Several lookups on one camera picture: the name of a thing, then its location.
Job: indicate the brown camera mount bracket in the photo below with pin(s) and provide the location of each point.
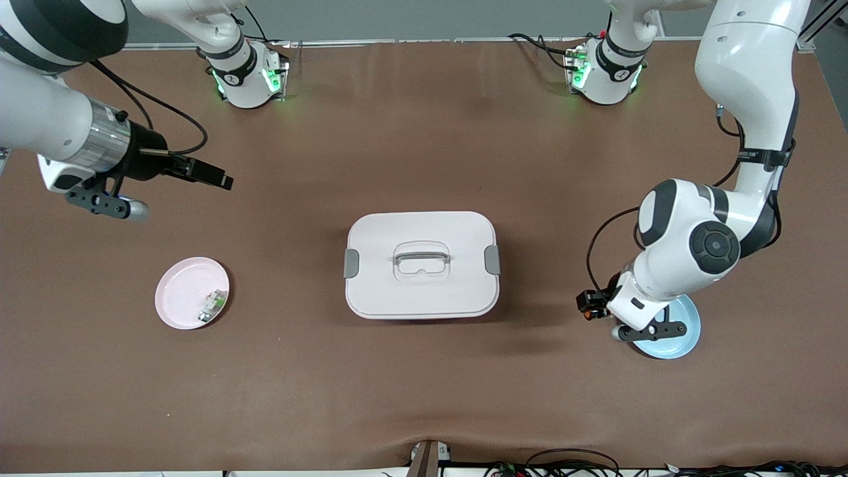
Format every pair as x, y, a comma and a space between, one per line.
424, 460

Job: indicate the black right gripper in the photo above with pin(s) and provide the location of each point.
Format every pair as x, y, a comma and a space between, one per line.
147, 161

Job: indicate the white lidded storage box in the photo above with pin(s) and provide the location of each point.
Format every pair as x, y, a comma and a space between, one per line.
424, 291

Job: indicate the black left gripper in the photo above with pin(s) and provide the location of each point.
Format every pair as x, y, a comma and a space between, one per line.
594, 302

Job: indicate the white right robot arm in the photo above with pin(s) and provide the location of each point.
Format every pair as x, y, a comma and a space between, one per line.
40, 112

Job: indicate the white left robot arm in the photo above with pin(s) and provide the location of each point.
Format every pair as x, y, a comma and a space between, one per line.
748, 66

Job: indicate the pink round plate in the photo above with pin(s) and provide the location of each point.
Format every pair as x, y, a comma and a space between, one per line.
179, 298

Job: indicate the aluminium frame profile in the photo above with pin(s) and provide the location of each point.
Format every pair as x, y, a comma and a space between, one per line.
811, 30

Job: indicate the light blue round plate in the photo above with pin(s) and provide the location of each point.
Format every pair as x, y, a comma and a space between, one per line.
682, 338

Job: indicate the small green white component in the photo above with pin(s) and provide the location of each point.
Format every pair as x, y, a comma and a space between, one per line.
212, 306

